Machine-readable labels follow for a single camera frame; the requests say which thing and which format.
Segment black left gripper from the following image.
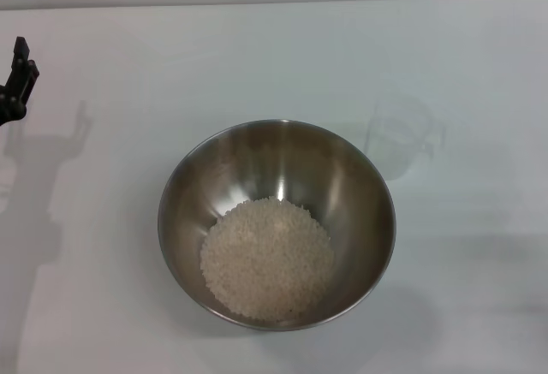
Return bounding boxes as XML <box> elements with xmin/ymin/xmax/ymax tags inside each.
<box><xmin>0</xmin><ymin>35</ymin><xmax>42</xmax><ymax>128</ymax></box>

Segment stainless steel mixing bowl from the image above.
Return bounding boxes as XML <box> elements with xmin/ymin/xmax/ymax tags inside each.
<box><xmin>157</xmin><ymin>119</ymin><xmax>397</xmax><ymax>332</ymax></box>

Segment white rice grains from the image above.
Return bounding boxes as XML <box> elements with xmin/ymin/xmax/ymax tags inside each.
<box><xmin>200</xmin><ymin>196</ymin><xmax>336</xmax><ymax>322</ymax></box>

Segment clear plastic measuring cup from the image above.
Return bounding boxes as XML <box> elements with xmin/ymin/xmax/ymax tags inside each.
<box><xmin>363</xmin><ymin>93</ymin><xmax>449</xmax><ymax>181</ymax></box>

